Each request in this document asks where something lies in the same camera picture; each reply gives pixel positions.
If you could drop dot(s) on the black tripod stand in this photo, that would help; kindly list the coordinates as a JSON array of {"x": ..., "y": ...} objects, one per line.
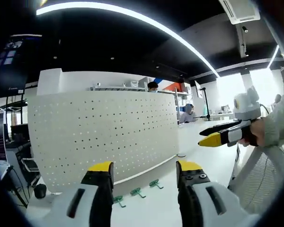
[{"x": 206, "y": 104}]

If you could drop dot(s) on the round white stand foot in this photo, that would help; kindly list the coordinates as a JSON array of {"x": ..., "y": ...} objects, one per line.
[{"x": 181, "y": 155}]

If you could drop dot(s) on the white mesh chair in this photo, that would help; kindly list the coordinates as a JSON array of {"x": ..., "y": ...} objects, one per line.
[{"x": 258, "y": 179}]

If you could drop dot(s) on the ceiling air conditioner unit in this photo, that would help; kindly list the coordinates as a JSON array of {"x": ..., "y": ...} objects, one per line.
[{"x": 241, "y": 10}]

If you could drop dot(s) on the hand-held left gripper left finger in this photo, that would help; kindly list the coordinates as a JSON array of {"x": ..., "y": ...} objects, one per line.
[{"x": 85, "y": 201}]

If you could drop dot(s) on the white perforated mounting plate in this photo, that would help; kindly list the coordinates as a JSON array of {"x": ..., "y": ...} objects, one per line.
[{"x": 97, "y": 132}]

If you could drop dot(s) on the black round object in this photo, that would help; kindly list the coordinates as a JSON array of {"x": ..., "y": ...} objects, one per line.
[{"x": 40, "y": 191}]

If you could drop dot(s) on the black equipment rack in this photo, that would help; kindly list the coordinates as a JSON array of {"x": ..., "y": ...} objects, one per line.
[{"x": 26, "y": 153}]

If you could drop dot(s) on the person's right hand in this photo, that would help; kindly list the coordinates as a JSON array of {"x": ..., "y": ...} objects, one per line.
[{"x": 258, "y": 132}]

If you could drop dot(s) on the white square pillar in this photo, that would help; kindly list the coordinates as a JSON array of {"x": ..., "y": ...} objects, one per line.
[{"x": 49, "y": 81}]

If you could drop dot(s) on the long ceiling light strip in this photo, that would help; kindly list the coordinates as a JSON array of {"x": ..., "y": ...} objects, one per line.
[{"x": 156, "y": 23}]

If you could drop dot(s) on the dark wall display screen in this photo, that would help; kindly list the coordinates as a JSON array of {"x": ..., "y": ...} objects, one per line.
[{"x": 11, "y": 66}]

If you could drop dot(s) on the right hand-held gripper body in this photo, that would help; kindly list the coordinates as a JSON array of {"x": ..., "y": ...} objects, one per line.
[{"x": 247, "y": 108}]

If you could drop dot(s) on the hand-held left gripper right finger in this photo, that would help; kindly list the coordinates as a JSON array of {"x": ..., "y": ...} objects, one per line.
[{"x": 203, "y": 201}]

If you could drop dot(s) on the black ceiling security camera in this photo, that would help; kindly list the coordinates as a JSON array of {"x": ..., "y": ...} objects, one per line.
[{"x": 245, "y": 29}]

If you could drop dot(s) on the green hook assembly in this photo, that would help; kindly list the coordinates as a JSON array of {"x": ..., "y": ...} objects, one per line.
[
  {"x": 137, "y": 192},
  {"x": 155, "y": 184},
  {"x": 119, "y": 201}
]

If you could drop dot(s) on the white storage shelf rack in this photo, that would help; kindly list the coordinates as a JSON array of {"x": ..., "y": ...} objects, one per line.
[{"x": 123, "y": 88}]

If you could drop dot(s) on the short ceiling light strip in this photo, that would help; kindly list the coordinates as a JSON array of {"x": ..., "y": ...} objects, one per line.
[{"x": 274, "y": 56}]

